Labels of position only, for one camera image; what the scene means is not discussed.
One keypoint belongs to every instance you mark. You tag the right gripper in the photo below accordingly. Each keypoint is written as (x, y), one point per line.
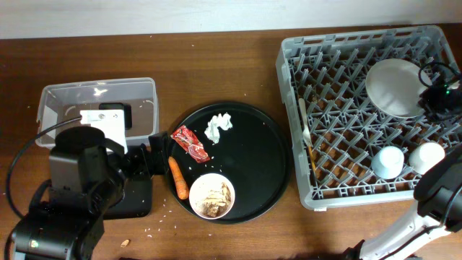
(426, 98)

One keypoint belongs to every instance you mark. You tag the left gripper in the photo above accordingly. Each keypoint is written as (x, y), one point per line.
(137, 155)

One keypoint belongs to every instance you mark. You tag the red snack wrapper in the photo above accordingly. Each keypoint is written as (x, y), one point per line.
(190, 143)

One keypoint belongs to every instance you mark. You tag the grey plate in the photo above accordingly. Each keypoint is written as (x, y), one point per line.
(394, 87)

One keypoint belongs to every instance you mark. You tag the orange carrot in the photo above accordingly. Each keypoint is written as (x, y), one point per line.
(182, 189)

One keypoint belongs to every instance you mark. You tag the white cup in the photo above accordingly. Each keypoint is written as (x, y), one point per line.
(425, 156)

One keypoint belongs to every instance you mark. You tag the white tissue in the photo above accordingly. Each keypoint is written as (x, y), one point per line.
(218, 122)

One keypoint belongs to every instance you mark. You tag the white bowl with food scraps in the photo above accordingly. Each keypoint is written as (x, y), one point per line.
(212, 196)

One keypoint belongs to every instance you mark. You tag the blue cup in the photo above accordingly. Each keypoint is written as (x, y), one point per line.
(388, 162)

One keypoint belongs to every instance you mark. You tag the white plastic fork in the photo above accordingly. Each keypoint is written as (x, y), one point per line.
(303, 114)

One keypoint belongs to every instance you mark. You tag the wooden chopstick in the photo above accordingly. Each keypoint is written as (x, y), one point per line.
(312, 161)

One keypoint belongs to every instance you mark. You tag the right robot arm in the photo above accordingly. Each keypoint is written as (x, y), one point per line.
(436, 211)

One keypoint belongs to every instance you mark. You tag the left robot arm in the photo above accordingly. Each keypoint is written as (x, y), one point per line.
(92, 179)

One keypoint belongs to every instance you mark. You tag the grey dishwasher rack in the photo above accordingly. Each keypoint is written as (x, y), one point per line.
(346, 129)

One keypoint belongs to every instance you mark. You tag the black rectangular tray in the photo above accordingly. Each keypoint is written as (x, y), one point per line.
(136, 199)

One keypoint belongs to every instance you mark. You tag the round black tray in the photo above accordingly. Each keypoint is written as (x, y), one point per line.
(254, 155)

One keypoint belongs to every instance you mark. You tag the peanut shell on table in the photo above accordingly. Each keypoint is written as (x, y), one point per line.
(125, 243)

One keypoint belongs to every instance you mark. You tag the clear plastic bin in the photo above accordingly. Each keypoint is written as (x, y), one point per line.
(60, 102)

